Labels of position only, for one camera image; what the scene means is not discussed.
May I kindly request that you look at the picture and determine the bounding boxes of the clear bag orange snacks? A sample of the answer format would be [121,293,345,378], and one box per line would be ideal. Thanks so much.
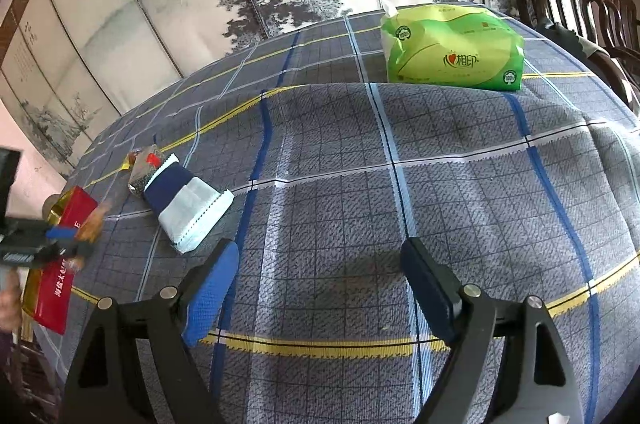
[75,201,112,243]

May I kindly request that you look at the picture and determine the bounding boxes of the person's left hand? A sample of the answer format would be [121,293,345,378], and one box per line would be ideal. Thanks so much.
[0,269,22,333]

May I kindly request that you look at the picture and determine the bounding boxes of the red gold toffee box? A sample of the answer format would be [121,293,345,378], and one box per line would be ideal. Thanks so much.
[23,186,98,335]

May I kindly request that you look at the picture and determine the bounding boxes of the navy and pale blue packet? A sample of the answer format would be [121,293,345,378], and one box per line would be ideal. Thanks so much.
[142,154,234,254]

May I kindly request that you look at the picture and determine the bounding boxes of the small gold wrapped candy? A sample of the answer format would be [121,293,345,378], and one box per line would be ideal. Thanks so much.
[122,151,140,172]

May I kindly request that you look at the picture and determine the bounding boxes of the dark clear snack packet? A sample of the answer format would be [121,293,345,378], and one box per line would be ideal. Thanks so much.
[128,144,165,196]

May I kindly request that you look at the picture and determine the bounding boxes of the red foil snack packet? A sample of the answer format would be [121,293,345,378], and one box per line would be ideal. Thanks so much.
[145,153,162,168]

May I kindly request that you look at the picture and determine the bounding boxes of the green tissue pack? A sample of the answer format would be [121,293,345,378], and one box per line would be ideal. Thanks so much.
[381,0,524,92]

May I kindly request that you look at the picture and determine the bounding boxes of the dark wooden chair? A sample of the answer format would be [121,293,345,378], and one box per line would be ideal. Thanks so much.
[516,0,639,113]

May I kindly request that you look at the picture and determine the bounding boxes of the round grey wall knob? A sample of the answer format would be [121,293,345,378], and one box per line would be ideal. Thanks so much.
[42,194,60,218]

